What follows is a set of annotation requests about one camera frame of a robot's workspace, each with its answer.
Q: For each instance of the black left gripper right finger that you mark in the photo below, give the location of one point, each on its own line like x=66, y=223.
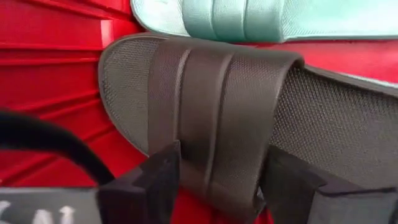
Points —
x=298, y=199

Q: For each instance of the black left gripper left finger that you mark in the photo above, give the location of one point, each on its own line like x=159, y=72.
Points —
x=149, y=193

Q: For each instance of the black rubber slide sandal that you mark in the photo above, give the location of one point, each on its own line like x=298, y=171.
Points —
x=217, y=109

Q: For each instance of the teal rubber slide sandal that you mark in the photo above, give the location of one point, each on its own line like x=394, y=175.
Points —
x=264, y=18

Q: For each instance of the red plastic bin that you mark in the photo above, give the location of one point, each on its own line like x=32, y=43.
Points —
x=46, y=77

